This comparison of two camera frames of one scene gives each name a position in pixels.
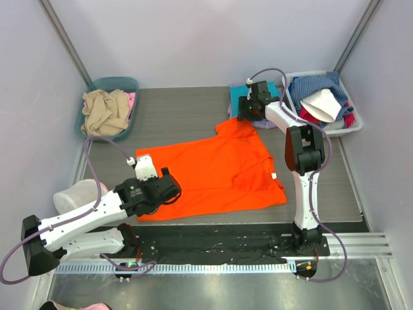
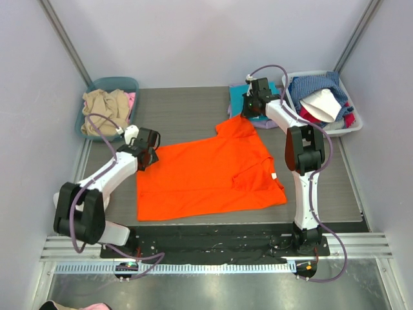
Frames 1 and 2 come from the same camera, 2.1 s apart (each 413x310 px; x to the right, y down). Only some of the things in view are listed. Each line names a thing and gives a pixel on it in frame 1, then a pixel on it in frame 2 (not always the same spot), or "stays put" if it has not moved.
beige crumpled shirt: (106, 113) stays put
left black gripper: (170, 185) -> (150, 157)
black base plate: (222, 243) stays put
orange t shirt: (233, 172) stays put
